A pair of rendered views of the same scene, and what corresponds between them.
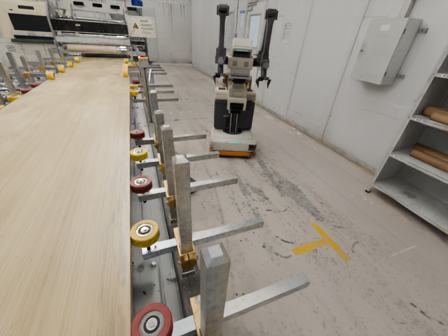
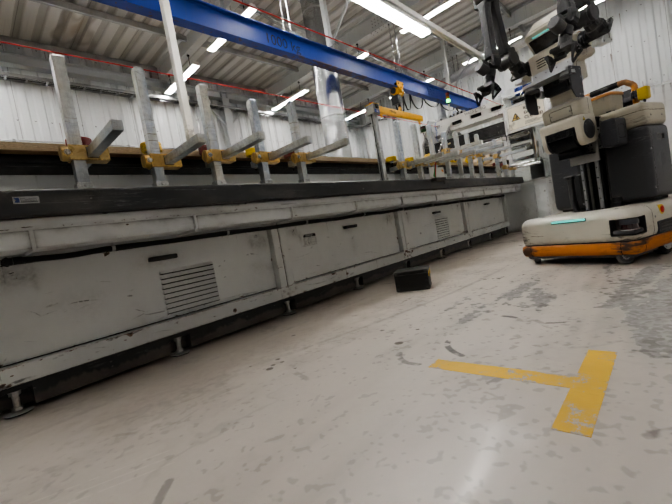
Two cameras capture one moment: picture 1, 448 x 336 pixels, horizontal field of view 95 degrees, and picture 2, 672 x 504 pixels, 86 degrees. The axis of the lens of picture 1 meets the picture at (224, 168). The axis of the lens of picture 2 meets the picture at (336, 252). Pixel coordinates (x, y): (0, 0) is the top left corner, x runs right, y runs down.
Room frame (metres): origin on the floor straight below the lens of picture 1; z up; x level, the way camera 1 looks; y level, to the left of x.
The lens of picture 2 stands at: (0.43, -1.43, 0.41)
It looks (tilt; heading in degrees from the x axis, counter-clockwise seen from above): 3 degrees down; 67
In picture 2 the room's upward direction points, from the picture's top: 10 degrees counter-clockwise
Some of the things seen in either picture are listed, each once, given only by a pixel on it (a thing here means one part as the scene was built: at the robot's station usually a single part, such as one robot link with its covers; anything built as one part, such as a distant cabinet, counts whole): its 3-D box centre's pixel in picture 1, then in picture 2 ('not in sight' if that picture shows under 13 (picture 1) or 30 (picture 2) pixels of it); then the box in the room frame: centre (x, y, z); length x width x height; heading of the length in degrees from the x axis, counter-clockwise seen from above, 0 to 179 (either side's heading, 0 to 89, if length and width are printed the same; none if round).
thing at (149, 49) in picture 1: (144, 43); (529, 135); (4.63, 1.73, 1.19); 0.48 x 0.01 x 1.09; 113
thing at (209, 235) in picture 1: (208, 236); (175, 156); (0.48, 0.04, 0.80); 0.43 x 0.03 x 0.04; 113
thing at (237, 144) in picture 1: (231, 138); (602, 228); (2.74, -0.08, 0.16); 0.67 x 0.64 x 0.25; 3
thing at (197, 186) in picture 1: (191, 187); (232, 151); (0.71, 0.14, 0.83); 0.43 x 0.03 x 0.04; 113
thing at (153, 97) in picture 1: (157, 133); (297, 146); (1.10, 0.40, 0.90); 0.04 x 0.04 x 0.48; 23
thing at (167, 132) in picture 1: (171, 183); (211, 140); (0.64, 0.20, 0.90); 0.04 x 0.04 x 0.48; 23
